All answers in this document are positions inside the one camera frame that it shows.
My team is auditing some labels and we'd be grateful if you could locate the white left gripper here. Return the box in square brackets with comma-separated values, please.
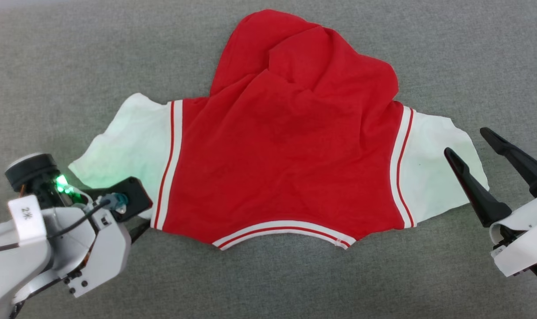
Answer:
[64, 208, 152, 298]

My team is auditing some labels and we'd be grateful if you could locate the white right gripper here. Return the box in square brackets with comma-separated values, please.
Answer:
[444, 127, 537, 278]

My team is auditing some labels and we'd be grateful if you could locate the red and white shirt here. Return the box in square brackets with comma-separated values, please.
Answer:
[68, 9, 490, 251]

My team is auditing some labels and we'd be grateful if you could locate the grey fabric panel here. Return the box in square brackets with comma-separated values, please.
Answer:
[0, 0, 537, 319]

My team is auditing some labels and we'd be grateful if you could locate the black cable with teal connector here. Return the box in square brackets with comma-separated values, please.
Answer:
[0, 193, 129, 255]

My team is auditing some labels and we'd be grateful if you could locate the white cable label tag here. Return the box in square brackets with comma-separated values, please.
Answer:
[8, 195, 47, 246]

